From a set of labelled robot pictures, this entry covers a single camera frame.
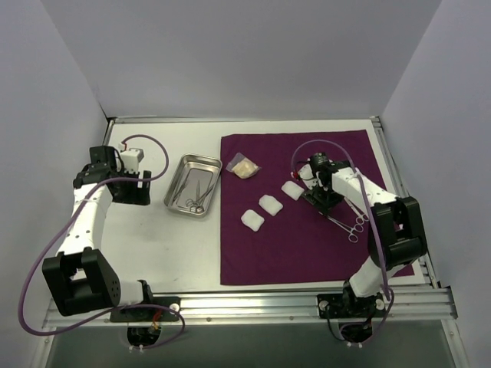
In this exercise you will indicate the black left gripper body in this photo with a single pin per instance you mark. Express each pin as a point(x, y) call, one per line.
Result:
point(135, 190)

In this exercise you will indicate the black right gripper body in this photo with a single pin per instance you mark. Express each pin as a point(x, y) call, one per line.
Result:
point(322, 199)

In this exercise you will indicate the steel forceps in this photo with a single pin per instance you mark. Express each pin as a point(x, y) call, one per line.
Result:
point(352, 230)
point(181, 188)

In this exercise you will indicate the steel scissors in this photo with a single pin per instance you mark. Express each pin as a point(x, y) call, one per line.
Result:
point(204, 194)
point(193, 204)
point(361, 218)

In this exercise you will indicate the white gauze pad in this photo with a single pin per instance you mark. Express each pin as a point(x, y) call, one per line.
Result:
point(293, 190)
point(252, 220)
point(270, 204)

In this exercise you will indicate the steel instrument tray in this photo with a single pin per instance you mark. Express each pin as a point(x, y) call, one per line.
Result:
point(203, 168)

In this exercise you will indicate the purple surgical cloth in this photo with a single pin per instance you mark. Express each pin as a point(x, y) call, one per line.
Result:
point(298, 245)

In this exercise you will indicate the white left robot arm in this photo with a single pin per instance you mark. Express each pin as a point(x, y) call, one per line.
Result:
point(79, 277)

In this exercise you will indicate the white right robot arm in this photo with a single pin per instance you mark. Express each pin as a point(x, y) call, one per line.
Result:
point(396, 232)

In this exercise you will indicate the clear bag of cotton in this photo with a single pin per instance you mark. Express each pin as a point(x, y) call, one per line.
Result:
point(242, 166)

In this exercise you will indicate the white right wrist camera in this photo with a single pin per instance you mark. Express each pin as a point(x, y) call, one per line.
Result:
point(302, 174)

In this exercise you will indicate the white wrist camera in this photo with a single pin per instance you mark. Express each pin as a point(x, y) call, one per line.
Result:
point(302, 174)
point(130, 158)

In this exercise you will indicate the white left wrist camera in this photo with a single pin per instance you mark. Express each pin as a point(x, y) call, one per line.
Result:
point(130, 158)

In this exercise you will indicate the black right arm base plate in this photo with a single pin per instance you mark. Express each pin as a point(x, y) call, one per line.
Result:
point(338, 306)

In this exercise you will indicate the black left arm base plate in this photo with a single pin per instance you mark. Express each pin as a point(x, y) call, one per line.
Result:
point(161, 309)

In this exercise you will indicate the aluminium front rail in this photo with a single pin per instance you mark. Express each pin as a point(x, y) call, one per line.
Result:
point(421, 302)

